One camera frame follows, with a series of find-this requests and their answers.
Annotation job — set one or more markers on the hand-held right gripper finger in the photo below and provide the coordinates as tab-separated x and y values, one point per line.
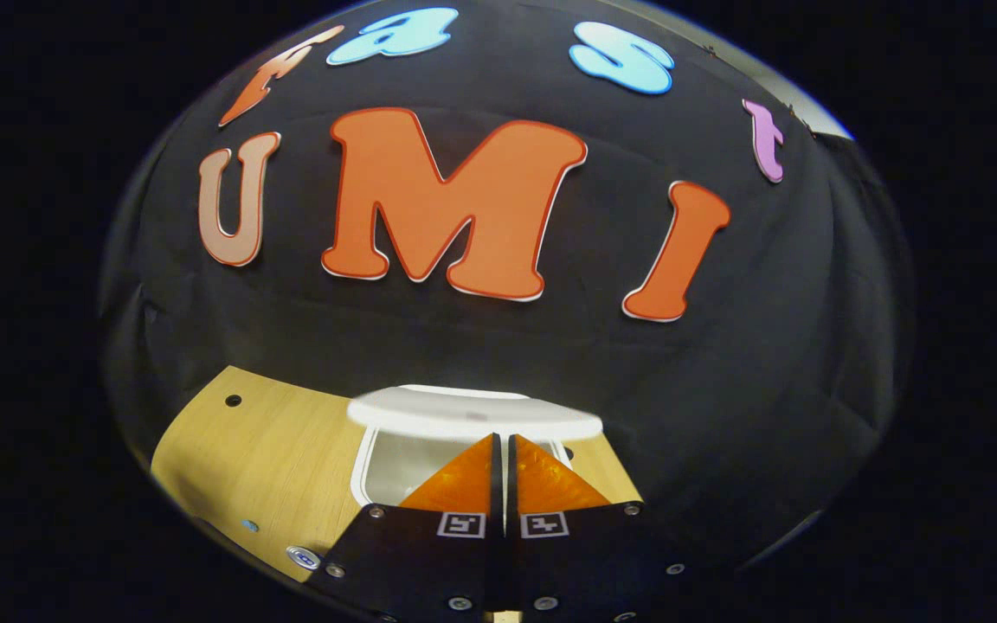
498	497
511	497

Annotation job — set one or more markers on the blue pop can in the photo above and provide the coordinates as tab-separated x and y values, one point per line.
302	556

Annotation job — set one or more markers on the white desktop garbage bin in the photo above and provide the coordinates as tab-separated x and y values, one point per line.
464	414

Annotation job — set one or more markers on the black backdrop cloth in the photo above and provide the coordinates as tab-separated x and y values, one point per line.
767	346

